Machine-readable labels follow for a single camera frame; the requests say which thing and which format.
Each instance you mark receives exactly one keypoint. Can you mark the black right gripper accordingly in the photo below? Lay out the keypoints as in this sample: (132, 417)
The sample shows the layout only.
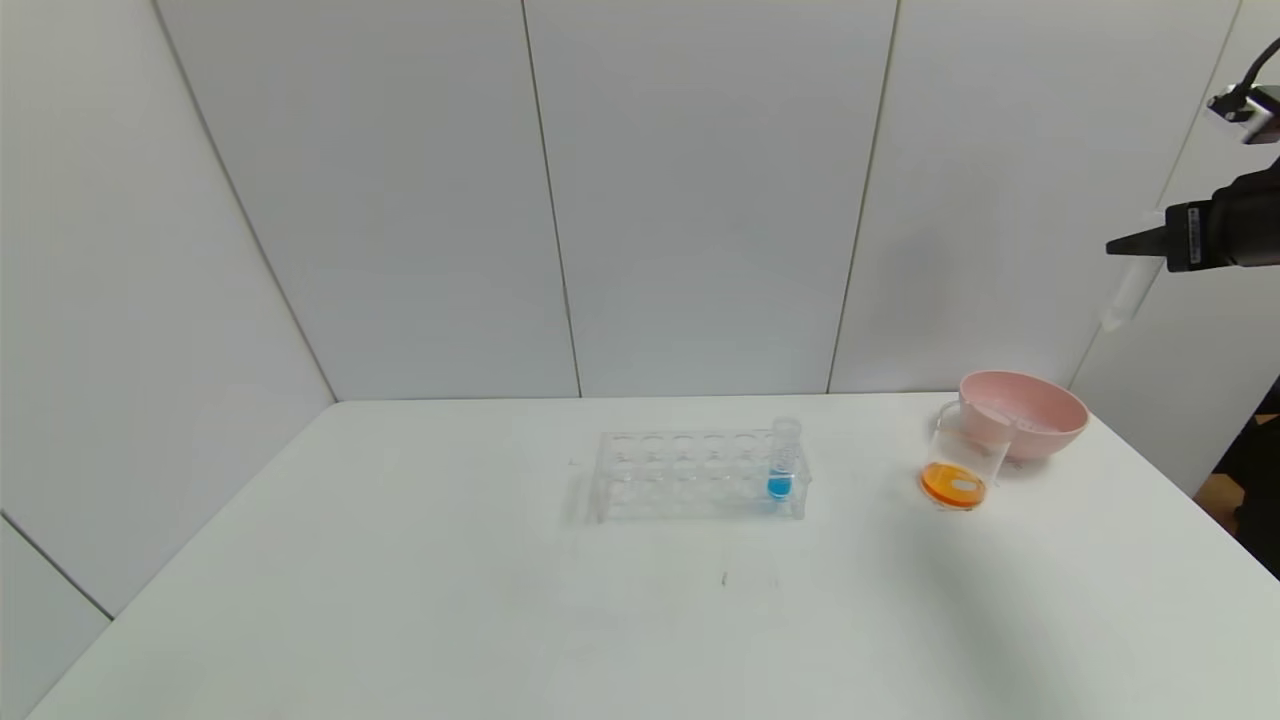
(1189, 236)

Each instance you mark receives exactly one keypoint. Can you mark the test tube with yellow pigment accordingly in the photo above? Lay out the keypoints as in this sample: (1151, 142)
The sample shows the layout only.
(1125, 290)

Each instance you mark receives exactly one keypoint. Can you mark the clear glass beaker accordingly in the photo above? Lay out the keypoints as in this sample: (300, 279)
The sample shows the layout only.
(955, 482)

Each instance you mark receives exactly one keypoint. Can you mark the test tube with blue pigment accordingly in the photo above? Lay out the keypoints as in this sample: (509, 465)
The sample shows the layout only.
(783, 470)

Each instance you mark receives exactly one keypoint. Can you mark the clear acrylic test tube rack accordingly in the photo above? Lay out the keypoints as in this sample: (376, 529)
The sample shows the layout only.
(685, 495)

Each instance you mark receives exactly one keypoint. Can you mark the pink bowl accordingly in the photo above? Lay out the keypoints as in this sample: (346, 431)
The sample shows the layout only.
(1030, 440)

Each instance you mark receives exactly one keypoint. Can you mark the dark background object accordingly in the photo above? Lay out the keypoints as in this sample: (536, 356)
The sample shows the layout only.
(1255, 490)

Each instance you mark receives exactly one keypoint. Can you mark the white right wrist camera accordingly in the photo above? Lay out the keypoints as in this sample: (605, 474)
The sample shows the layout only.
(1250, 108)

